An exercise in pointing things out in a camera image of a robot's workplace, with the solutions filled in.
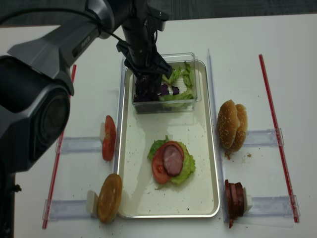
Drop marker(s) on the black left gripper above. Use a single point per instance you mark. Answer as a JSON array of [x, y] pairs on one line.
[[140, 30]]

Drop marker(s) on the purple cabbage pieces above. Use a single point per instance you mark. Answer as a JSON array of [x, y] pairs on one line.
[[150, 88]]

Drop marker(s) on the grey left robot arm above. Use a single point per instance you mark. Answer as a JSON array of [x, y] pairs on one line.
[[36, 84]]

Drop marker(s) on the green lettuce in container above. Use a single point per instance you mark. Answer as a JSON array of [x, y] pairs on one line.
[[179, 86]]

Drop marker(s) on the upright tomato slices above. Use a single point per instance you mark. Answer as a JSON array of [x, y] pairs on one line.
[[109, 140]]

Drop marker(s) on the tomato slice on tray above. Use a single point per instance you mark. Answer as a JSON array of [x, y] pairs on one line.
[[158, 170]]

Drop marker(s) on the green lettuce leaf on tray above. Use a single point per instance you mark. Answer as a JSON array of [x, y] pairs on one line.
[[189, 166]]

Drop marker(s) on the stack of sausage slices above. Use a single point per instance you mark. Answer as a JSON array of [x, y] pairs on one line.
[[235, 199]]

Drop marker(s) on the clear plastic salad container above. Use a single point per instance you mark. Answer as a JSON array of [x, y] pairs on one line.
[[174, 60]]

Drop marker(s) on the white pusher block left upper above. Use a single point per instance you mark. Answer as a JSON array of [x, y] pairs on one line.
[[102, 132]]

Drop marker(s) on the white pusher block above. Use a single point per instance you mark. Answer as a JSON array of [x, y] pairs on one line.
[[102, 132], [247, 201], [92, 203]]

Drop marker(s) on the sausage slice on tray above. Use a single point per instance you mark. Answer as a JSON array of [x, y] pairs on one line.
[[173, 158]]

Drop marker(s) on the sesame bun half outer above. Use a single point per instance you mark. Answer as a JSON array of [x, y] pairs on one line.
[[227, 123]]

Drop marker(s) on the sesame bun half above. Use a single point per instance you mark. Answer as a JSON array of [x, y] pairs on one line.
[[242, 129], [227, 123]]

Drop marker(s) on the silver metal tray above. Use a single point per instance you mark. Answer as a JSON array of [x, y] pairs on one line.
[[142, 196]]

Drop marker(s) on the sesame bun half inner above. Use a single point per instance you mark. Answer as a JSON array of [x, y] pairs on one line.
[[242, 129]]

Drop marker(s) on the toasted bun bottom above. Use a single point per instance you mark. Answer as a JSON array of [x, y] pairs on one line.
[[109, 198]]

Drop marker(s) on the red strip left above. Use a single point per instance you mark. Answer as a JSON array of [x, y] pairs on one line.
[[51, 189]]

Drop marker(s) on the red strip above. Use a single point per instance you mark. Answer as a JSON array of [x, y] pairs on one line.
[[293, 202], [51, 189]]

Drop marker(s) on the white pusher block left lower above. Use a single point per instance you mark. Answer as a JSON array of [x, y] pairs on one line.
[[92, 203]]

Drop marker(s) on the red strip right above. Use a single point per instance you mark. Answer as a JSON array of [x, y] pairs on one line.
[[293, 202]]

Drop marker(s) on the white pusher block right lower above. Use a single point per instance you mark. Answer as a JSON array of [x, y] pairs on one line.
[[247, 201]]

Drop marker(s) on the clear long rail left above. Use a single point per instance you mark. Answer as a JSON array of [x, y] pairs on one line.
[[119, 117]]

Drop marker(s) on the clear rail right upper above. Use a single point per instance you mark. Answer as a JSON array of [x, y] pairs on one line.
[[261, 138]]

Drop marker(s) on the clear rail left lower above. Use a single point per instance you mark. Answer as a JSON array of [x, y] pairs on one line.
[[66, 210]]

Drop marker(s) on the clear rail right lower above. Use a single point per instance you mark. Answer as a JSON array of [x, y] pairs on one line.
[[278, 206]]

